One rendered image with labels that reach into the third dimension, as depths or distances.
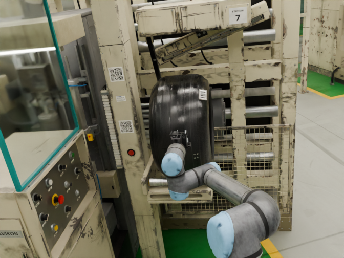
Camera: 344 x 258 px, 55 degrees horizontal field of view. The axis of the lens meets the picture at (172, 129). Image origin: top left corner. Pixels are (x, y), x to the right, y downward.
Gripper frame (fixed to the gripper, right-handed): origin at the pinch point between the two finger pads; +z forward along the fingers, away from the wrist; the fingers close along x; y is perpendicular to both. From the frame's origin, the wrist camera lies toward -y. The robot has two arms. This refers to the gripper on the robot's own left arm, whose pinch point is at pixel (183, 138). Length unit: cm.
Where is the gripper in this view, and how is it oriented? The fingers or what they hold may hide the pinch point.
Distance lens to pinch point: 155.3
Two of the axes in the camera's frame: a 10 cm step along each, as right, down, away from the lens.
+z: 1.5, -3.3, 9.3
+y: -0.9, -9.4, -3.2
